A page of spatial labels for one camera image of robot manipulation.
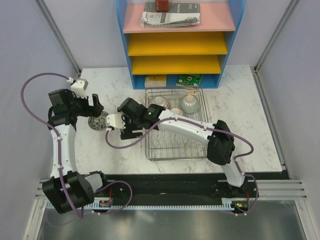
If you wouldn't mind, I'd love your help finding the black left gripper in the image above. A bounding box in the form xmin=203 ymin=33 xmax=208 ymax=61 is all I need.
xmin=66 ymin=90 xmax=103 ymax=118

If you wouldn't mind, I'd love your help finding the dark grey bottom bowl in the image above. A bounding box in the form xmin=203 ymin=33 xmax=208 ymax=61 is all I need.
xmin=87 ymin=111 xmax=109 ymax=131

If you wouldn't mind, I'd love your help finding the blue triangle pattern bowl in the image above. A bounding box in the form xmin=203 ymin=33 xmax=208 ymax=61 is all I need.
xmin=149 ymin=96 xmax=169 ymax=109

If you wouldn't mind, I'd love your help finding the brown dotted pattern bowl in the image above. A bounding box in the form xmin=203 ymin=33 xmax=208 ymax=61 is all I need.
xmin=170 ymin=107 xmax=184 ymax=116

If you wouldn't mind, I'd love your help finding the pale green glass bowl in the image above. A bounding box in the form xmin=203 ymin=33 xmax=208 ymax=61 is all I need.
xmin=180 ymin=94 xmax=200 ymax=114

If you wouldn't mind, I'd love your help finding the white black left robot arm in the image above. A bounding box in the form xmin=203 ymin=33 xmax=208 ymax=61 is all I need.
xmin=42 ymin=89 xmax=110 ymax=214

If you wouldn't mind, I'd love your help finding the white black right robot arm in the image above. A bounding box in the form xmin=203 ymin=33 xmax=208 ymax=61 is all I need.
xmin=117 ymin=97 xmax=247 ymax=197

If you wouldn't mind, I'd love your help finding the yellow illustrated book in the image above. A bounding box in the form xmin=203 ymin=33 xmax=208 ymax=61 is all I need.
xmin=144 ymin=74 xmax=167 ymax=88

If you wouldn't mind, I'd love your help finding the green book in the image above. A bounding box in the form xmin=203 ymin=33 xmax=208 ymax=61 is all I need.
xmin=176 ymin=74 xmax=202 ymax=87

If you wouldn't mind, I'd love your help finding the blue shelf unit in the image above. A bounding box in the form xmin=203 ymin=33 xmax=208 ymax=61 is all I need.
xmin=115 ymin=0 xmax=246 ymax=90

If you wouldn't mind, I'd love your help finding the grey manual booklet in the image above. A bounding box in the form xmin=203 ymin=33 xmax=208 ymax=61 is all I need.
xmin=140 ymin=1 xmax=201 ymax=28

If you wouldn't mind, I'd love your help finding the brown wooden block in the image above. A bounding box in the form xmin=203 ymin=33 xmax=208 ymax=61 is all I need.
xmin=155 ymin=0 xmax=172 ymax=12

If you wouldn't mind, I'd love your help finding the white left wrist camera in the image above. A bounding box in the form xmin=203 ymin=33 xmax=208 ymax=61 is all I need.
xmin=66 ymin=77 xmax=89 ymax=99

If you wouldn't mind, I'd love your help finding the stainless wire dish rack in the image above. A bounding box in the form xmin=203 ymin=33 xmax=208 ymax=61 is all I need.
xmin=144 ymin=86 xmax=209 ymax=161

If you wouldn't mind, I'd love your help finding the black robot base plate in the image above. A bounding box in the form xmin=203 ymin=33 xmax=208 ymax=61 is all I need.
xmin=94 ymin=172 xmax=289 ymax=208

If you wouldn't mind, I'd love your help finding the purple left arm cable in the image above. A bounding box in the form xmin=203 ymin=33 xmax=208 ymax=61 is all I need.
xmin=20 ymin=72 xmax=133 ymax=227

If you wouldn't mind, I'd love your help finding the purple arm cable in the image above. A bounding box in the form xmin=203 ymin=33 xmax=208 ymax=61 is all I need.
xmin=104 ymin=117 xmax=260 ymax=217
xmin=20 ymin=72 xmax=133 ymax=227

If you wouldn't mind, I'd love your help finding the white slotted cable duct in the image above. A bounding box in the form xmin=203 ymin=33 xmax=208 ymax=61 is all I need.
xmin=83 ymin=199 xmax=248 ymax=211

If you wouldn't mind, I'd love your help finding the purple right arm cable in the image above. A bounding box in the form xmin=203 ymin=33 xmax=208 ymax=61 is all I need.
xmin=104 ymin=117 xmax=260 ymax=217

